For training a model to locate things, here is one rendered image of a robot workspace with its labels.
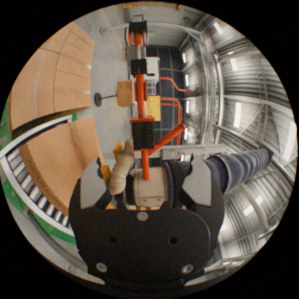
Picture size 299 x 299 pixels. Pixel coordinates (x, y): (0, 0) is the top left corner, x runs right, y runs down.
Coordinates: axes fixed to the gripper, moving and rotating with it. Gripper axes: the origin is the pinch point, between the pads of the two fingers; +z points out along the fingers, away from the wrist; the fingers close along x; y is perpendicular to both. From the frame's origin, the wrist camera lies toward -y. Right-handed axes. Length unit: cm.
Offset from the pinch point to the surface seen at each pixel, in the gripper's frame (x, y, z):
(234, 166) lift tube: 43.4, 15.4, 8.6
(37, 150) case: -29.5, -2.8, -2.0
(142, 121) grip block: -0.4, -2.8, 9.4
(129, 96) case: -34, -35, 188
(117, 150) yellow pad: -11.4, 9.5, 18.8
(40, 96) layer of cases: -70, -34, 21
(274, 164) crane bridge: 171, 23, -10
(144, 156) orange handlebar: -0.4, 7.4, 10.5
